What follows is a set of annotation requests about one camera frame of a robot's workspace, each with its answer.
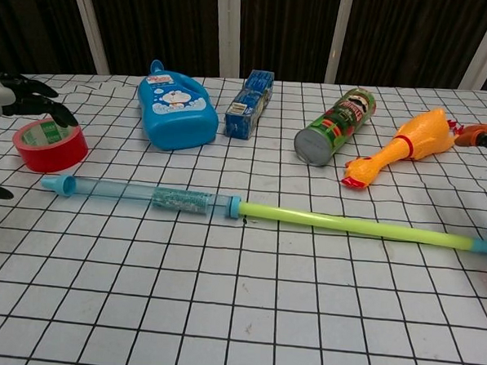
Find green Pringles can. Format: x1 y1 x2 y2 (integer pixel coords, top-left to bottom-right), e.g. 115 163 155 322
292 83 379 171

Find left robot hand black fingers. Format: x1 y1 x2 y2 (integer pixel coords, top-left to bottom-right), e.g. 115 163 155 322
0 70 82 204

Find blue cartoon detergent bottle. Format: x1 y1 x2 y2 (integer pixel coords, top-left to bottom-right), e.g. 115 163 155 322
133 59 223 154

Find green blue water squirter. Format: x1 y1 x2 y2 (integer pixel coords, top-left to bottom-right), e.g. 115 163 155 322
38 173 487 258

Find blue rectangular package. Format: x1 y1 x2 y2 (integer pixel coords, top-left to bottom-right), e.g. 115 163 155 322
223 68 276 142

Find white black grid tablecloth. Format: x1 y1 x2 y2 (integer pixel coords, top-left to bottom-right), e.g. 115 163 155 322
0 65 487 365

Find yellow rubber chicken toy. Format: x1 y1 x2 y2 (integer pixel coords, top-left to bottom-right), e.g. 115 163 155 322
340 102 470 198

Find red tape roll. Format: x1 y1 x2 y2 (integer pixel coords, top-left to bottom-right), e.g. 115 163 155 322
10 116 91 175

